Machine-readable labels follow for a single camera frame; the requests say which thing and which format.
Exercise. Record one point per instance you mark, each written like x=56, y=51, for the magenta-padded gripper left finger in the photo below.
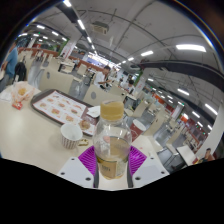
x=87, y=161

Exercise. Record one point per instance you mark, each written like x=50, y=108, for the group of beige chairs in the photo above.
x=81, y=70

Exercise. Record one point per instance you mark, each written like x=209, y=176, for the brown food tray with menu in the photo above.
x=56, y=106

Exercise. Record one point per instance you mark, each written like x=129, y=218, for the white paper card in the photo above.
x=6, y=96

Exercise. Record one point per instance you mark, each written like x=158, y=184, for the group of ceiling lights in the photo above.
x=190, y=47

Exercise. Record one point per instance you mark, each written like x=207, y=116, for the white paper napkin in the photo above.
x=94, y=111

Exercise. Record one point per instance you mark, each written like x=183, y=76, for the ceiling air conditioner unit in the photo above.
x=99, y=28

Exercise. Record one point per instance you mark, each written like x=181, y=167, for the beige chair with round hole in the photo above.
x=56, y=81
x=100, y=98

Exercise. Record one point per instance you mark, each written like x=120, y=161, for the clear bottle with yellow cap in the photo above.
x=111, y=146

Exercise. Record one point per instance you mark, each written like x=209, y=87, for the black backpack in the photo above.
x=20, y=71

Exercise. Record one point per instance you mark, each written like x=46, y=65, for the small red sauce packet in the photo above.
x=17, y=105

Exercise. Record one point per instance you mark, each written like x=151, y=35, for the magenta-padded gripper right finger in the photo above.
x=137, y=161

